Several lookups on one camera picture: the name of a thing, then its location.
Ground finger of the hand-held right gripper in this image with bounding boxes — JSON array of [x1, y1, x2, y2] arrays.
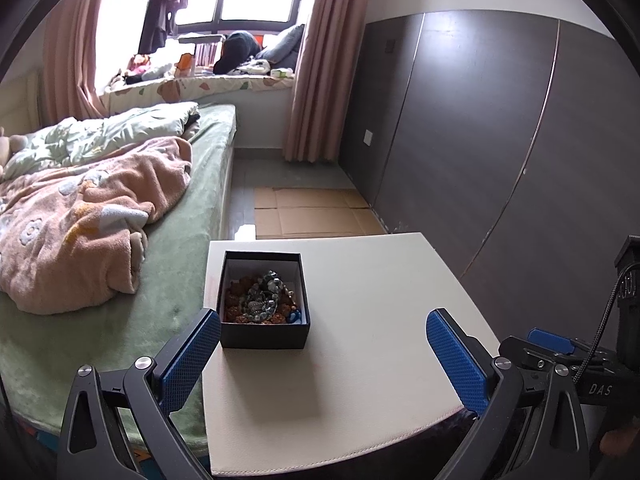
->
[[527, 328, 601, 361], [499, 335, 551, 370]]

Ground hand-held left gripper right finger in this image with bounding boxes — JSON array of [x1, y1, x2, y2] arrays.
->
[[426, 308, 591, 480]]

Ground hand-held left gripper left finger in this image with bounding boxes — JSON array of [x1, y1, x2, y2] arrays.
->
[[60, 308, 221, 480]]

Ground black jewelry box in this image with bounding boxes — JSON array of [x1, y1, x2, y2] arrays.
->
[[216, 251, 312, 351]]

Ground pile of bead bracelets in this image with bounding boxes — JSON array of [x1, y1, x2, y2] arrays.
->
[[222, 270, 303, 325]]

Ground person's right hand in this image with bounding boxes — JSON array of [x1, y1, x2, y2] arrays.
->
[[600, 422, 640, 458]]

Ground green bed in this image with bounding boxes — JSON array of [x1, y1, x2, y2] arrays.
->
[[0, 102, 236, 456]]

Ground pink fleece blanket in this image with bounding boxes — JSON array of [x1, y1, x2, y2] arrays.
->
[[0, 136, 193, 315]]

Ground flattened cardboard sheet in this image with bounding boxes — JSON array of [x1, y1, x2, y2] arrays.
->
[[254, 187, 388, 240]]

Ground light green quilt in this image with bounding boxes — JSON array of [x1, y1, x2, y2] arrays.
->
[[0, 101, 201, 181]]

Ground printed window seat cushion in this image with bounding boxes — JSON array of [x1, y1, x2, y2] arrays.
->
[[102, 72, 296, 113]]

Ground pile of colourful clothes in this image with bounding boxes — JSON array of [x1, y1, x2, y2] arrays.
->
[[112, 55, 176, 86]]

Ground white printed cloth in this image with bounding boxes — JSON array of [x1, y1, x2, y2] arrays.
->
[[235, 60, 296, 79]]

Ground cream bed headboard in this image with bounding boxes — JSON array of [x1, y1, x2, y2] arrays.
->
[[0, 72, 43, 133]]

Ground black bag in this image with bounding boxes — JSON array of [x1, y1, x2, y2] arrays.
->
[[214, 31, 261, 75]]

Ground small white folding table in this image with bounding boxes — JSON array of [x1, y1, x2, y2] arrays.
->
[[177, 34, 223, 56]]

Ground pink curtain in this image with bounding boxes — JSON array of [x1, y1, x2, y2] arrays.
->
[[42, 0, 113, 121], [282, 0, 373, 163]]

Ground grey pillow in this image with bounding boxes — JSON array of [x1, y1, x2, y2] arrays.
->
[[255, 24, 306, 68]]

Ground hanging dark clothes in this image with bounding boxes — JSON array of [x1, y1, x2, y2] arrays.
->
[[139, 0, 193, 56]]

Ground black braided cable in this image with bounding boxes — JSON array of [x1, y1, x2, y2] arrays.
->
[[575, 265, 632, 386]]

